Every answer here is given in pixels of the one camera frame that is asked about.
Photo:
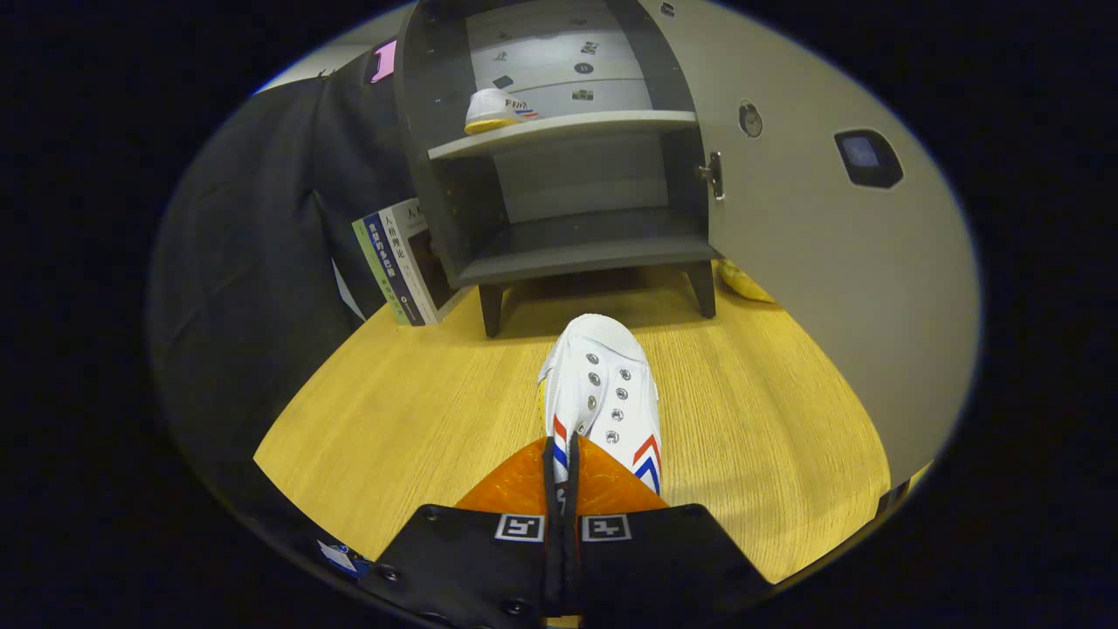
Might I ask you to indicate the metal door hinge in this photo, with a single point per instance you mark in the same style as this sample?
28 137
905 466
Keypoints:
714 175

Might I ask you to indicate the black backdrop cloth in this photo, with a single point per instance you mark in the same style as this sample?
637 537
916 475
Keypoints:
253 262

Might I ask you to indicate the white book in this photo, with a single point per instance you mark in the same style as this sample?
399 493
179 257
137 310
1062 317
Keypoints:
415 262

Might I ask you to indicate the dark grey shoe cabinet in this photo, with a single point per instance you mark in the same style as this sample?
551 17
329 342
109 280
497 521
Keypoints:
576 245

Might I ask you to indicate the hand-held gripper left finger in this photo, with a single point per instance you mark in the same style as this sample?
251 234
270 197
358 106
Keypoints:
550 559

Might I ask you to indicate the white blue tag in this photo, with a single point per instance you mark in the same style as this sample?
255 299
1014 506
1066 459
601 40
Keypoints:
339 556

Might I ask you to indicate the dark blue book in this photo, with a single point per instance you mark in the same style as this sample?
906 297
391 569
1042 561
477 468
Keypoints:
395 262

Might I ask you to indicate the white canvas shoe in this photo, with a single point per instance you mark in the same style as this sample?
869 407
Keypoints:
493 109
603 376

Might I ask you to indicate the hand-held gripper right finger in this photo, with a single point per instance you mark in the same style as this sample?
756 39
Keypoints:
573 568

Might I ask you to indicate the beige shoe cabinet door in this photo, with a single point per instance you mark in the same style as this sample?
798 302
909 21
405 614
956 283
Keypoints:
830 306

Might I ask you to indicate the yellow plush toy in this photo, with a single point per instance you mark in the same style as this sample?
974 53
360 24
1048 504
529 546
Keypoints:
742 281

